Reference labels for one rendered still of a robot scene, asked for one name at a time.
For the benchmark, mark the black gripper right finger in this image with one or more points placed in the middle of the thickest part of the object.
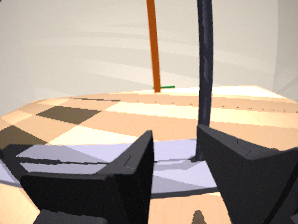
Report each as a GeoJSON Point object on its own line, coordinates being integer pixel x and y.
{"type": "Point", "coordinates": [253, 180]}

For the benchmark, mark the orange handle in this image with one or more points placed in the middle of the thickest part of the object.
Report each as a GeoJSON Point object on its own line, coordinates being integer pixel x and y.
{"type": "Point", "coordinates": [153, 46]}

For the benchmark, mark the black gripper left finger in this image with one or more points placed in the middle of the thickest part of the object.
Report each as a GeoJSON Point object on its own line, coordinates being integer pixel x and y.
{"type": "Point", "coordinates": [120, 191]}

